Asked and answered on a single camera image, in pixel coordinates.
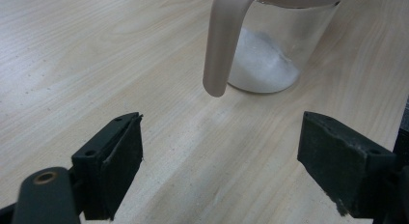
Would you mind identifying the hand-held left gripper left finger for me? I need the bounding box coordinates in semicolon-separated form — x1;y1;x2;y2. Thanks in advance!
70;112;144;221

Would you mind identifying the white granular powder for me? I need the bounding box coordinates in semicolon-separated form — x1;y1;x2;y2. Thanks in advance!
227;26;301;94

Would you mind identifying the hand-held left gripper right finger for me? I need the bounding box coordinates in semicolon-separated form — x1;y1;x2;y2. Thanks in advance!
297;111;398;218

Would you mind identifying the clear glass jar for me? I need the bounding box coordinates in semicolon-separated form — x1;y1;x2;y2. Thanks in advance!
202;0;350;98

